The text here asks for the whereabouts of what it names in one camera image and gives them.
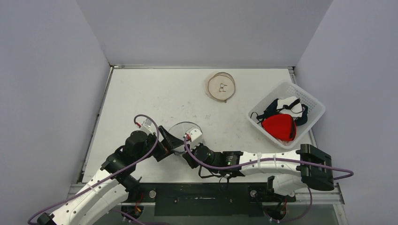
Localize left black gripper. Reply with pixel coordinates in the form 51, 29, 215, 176
135, 126, 184, 163

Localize blue-trim mesh laundry bag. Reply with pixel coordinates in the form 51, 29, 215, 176
168, 121, 203, 156

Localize white bra black straps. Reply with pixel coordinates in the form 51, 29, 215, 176
276, 96, 305, 119

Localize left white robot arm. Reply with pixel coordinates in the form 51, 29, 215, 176
36, 126, 184, 225

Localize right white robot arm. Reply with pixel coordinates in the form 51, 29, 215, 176
184, 144, 334, 201

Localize navy blue bra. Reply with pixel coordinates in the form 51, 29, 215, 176
250, 98, 308, 126

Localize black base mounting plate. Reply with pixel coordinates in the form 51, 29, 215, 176
123, 183, 296, 217

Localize white plastic basket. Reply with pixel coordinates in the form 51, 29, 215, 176
245, 80, 326, 150

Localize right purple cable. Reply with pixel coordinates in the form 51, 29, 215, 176
183, 136, 354, 181

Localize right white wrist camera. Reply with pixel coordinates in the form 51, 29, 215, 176
185, 127, 203, 150

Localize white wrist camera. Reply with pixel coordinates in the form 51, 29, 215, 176
140, 119, 156, 135
185, 127, 203, 150

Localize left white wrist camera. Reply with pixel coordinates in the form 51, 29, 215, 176
140, 119, 156, 135

